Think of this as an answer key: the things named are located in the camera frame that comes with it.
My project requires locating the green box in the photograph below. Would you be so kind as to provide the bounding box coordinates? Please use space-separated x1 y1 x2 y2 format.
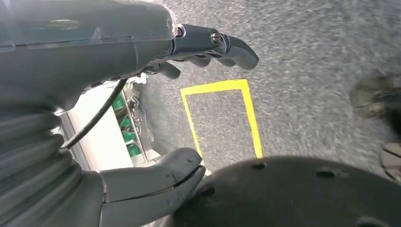
112 94 126 111
120 118 136 141
127 144 142 157

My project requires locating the yellow floor tape rectangle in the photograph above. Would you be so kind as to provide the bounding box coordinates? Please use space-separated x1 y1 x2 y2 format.
180 79 264 176

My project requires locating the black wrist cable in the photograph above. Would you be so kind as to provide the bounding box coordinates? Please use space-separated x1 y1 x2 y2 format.
61 78 129 150

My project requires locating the person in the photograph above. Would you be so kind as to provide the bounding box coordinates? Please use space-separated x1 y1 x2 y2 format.
349 73 401 184

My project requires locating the metal wire rack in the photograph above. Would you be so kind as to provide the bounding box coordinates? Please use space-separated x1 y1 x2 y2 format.
122 75 158 167

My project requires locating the white panel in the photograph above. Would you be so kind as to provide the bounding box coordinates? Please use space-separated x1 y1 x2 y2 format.
61 83 135 172

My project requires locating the black robot leg shell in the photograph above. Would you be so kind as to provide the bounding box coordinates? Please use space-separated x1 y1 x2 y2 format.
163 156 401 227

